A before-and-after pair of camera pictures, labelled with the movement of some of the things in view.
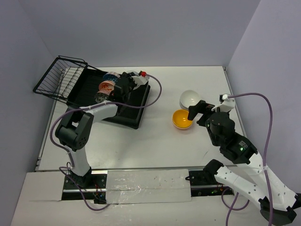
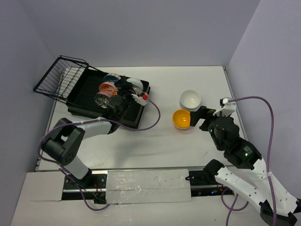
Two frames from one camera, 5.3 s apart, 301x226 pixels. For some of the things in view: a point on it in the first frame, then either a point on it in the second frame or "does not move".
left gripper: (124, 80) -> (125, 89)
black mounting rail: (91, 185) does not move
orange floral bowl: (106, 87) does not move
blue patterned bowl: (111, 76) does not move
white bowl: (136, 73) -> (137, 84)
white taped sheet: (147, 186) does not move
